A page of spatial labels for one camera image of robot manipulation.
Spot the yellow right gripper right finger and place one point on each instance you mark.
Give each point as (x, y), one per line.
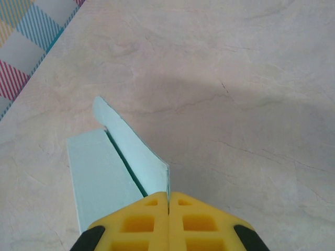
(201, 225)

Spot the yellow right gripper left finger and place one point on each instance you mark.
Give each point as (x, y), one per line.
(136, 225)

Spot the light blue round-flap paper box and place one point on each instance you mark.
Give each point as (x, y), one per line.
(96, 177)

